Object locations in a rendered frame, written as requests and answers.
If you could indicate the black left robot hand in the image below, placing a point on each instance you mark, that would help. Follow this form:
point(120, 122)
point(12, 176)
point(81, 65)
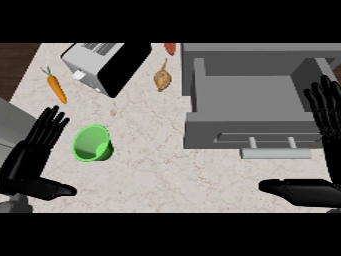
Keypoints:
point(22, 165)

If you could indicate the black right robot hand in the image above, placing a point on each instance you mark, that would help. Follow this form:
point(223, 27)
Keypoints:
point(335, 143)

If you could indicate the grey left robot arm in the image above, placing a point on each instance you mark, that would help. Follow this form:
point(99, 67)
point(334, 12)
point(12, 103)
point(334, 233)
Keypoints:
point(9, 205)

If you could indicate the green cup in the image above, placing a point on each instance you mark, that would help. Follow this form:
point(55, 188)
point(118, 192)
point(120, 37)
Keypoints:
point(92, 143)

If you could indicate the grey open drawer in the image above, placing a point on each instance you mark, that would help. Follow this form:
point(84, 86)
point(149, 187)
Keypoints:
point(251, 110)

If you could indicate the grey appliance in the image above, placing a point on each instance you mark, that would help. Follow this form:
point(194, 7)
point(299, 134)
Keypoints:
point(0, 128)

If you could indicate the orange carrot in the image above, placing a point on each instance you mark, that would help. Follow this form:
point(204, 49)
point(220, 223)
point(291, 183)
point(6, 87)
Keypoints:
point(56, 87)

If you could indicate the grey cabinet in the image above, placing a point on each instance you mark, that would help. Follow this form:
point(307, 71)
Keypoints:
point(256, 51)

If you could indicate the white and black toaster oven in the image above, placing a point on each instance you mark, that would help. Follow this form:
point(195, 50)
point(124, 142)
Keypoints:
point(107, 65)

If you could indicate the tan garlic bulb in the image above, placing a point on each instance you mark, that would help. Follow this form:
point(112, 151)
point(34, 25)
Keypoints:
point(161, 78)

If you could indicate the red-orange vegetable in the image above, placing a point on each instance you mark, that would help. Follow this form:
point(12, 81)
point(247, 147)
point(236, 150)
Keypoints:
point(170, 48)

